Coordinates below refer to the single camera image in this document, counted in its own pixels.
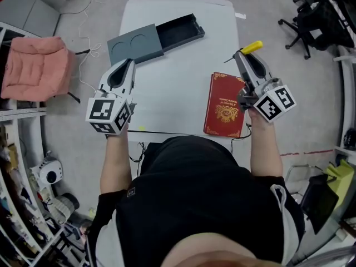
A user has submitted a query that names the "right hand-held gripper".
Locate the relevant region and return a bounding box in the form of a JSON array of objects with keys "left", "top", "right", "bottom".
[{"left": 234, "top": 50, "right": 297, "bottom": 123}]

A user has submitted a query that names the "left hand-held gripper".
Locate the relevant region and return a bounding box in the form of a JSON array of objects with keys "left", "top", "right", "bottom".
[{"left": 85, "top": 57, "right": 138, "bottom": 136}]

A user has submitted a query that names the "yellow handle screwdriver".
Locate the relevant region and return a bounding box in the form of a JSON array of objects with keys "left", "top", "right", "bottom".
[{"left": 224, "top": 40, "right": 264, "bottom": 64}]

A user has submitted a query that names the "dark grey drawer container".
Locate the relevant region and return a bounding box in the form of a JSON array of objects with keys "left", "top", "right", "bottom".
[{"left": 107, "top": 13, "right": 206, "bottom": 66}]

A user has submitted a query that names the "person's right forearm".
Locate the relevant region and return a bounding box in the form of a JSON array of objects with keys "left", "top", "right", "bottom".
[{"left": 247, "top": 108, "right": 284, "bottom": 177}]

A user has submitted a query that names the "person's left forearm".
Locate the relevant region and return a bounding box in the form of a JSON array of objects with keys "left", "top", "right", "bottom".
[{"left": 100, "top": 122, "right": 133, "bottom": 194}]

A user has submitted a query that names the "red gold-trimmed book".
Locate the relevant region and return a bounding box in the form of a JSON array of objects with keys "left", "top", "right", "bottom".
[{"left": 203, "top": 71, "right": 246, "bottom": 139}]

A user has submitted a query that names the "black office chair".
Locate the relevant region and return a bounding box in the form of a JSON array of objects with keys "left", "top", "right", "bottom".
[{"left": 278, "top": 0, "right": 356, "bottom": 61}]

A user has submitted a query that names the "pink cushioned chair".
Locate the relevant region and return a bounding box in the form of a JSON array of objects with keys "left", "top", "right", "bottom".
[{"left": 0, "top": 36, "right": 76, "bottom": 103}]

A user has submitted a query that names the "white side shelf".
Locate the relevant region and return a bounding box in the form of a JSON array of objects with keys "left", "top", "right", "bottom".
[{"left": 332, "top": 45, "right": 356, "bottom": 157}]

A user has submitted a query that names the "red floor tape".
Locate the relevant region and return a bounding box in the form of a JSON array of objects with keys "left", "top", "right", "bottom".
[{"left": 279, "top": 149, "right": 334, "bottom": 157}]

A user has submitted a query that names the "white storage shelf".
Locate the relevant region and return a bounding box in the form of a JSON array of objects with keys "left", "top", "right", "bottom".
[{"left": 0, "top": 21, "right": 94, "bottom": 267}]

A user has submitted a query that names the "grey cabinet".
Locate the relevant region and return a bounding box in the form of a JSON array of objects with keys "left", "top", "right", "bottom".
[{"left": 0, "top": 0, "right": 61, "bottom": 40}]

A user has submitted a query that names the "lime green box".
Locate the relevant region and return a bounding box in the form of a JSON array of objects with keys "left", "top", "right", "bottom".
[{"left": 323, "top": 159, "right": 356, "bottom": 214}]

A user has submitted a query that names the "person's black-shirted torso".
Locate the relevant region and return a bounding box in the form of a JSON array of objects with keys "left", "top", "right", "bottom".
[{"left": 85, "top": 135, "right": 305, "bottom": 267}]

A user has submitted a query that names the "black flat monitor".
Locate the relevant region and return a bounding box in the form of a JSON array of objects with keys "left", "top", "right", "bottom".
[{"left": 299, "top": 174, "right": 340, "bottom": 235}]

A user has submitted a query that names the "white floor cable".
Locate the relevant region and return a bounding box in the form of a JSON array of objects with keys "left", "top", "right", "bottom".
[{"left": 60, "top": 0, "right": 110, "bottom": 92}]

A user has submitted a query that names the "black cable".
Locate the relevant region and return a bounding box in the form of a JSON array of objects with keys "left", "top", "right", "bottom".
[{"left": 127, "top": 123, "right": 253, "bottom": 177}]

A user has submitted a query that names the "metal chair frame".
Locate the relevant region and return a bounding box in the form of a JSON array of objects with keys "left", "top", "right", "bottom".
[{"left": 284, "top": 164, "right": 325, "bottom": 203}]

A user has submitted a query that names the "white round camera device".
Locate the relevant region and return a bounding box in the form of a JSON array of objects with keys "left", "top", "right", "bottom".
[{"left": 28, "top": 151, "right": 64, "bottom": 186}]

